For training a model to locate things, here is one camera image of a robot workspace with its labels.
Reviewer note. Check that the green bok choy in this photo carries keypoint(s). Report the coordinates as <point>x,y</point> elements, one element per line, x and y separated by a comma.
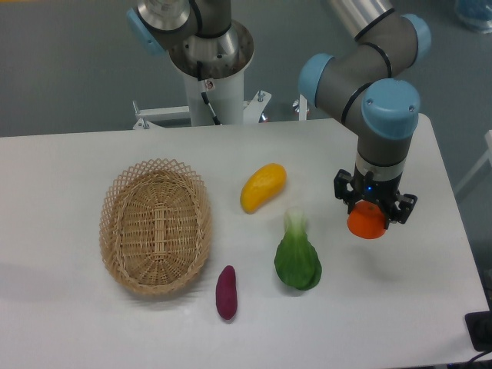
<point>296,261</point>

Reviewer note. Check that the white frame at right edge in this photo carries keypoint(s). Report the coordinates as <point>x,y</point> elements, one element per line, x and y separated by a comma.
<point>476,173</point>

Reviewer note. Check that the blue object top right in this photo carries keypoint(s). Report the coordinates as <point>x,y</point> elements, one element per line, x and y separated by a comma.
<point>475,14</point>

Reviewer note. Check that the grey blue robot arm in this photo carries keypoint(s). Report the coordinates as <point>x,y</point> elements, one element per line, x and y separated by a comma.
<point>360,90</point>

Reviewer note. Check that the woven wicker basket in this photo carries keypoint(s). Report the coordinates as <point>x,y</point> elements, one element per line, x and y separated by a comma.
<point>156,227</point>

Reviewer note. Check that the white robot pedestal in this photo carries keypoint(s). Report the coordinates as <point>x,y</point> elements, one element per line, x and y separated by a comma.
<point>212,70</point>

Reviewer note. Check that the purple sweet potato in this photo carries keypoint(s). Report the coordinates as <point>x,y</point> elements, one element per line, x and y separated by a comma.
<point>226,293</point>

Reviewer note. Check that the black device at table edge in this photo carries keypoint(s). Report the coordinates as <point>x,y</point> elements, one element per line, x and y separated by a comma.
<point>479,329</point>

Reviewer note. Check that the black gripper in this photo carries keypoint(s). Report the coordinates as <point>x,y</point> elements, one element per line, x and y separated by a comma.
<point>375,183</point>

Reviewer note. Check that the yellow mango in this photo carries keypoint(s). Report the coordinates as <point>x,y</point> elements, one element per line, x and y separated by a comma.
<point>266,183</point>

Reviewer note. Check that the orange fruit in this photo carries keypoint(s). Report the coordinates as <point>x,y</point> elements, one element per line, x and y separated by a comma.
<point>366,221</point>

